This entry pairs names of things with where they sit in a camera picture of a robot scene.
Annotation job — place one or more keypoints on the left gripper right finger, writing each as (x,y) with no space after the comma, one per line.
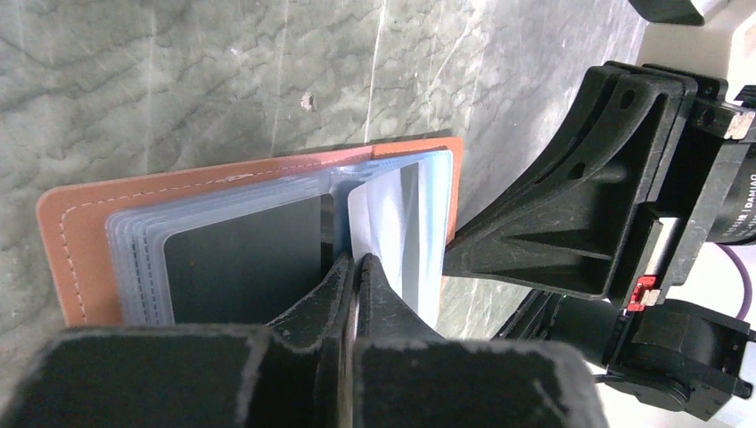
(382,314)

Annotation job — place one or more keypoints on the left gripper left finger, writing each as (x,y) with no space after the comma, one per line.
(320,313)

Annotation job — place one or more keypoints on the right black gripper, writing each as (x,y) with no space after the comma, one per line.
(649,164)

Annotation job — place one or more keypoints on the white magnetic stripe card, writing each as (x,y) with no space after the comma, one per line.
(384,222)

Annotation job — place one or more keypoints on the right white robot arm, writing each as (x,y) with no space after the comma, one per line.
(678,355)

